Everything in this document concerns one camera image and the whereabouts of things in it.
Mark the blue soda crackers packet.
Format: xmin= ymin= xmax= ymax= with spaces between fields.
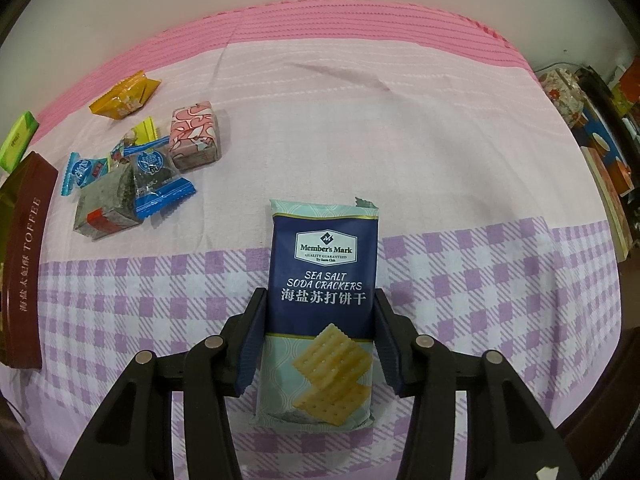
xmin=256 ymin=200 xmax=378 ymax=431

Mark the grey seaweed snack packet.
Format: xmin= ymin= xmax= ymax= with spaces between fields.
xmin=74 ymin=164 xmax=141 ymax=240

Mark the blue candy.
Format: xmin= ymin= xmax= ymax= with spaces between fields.
xmin=124 ymin=136 xmax=196 ymax=220
xmin=61 ymin=152 xmax=108 ymax=196

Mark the pink white cake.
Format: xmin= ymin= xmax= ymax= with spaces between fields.
xmin=168 ymin=101 xmax=221 ymax=171

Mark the yellow clear candy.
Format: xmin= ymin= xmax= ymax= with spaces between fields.
xmin=110 ymin=116 xmax=158 ymax=162

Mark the yellow orange snack packet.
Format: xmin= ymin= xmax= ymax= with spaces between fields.
xmin=89 ymin=70 xmax=160 ymax=120

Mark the pink purple checked tablecloth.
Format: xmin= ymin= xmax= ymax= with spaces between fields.
xmin=1 ymin=0 xmax=622 ymax=474

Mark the gold toffee tin box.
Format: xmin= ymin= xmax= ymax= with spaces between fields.
xmin=1 ymin=152 xmax=58 ymax=370

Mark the green tissue pack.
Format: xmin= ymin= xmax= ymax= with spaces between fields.
xmin=0 ymin=112 xmax=39 ymax=174

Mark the stack of books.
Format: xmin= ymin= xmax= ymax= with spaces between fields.
xmin=535 ymin=62 xmax=639 ymax=262

